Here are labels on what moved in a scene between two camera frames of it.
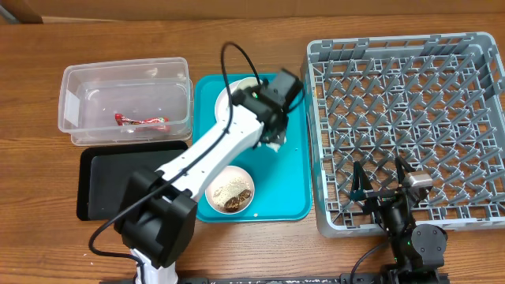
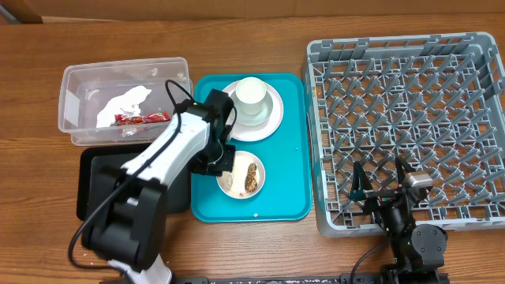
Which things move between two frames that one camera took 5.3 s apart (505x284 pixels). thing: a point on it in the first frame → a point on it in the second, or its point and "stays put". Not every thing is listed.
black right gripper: (380, 193) stays put
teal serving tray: (282, 178) stays put
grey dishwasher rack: (435, 101) stays put
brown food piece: (233, 203) → (251, 182)
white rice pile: (230, 190) → (235, 180)
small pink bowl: (220, 177) → (246, 179)
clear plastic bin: (126, 101) stays put
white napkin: (276, 147) → (126, 103)
